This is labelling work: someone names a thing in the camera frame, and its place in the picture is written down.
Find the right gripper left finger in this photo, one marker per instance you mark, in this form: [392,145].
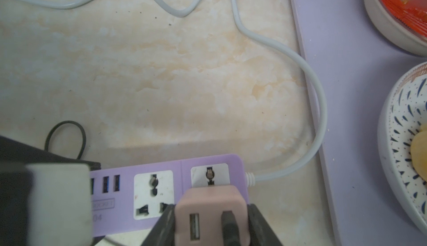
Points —
[163,232]

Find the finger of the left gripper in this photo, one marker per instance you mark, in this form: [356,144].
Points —
[16,152]

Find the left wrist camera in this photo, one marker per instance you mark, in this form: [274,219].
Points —
[46,205]

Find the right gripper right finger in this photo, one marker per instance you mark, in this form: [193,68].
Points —
[261,234]

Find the white patterned bowl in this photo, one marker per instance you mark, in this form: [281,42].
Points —
[401,118]

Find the beige plate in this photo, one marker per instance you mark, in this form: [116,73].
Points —
[394,30]

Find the red packet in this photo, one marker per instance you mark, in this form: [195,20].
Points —
[413,13]

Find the purple power strip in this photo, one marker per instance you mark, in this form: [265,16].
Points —
[133,198]

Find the purple placemat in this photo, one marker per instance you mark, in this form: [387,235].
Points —
[357,67]

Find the yellow food in bowl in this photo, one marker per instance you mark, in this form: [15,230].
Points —
[418,152]

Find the pink USB plug adapter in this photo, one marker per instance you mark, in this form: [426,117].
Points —
[198,216]

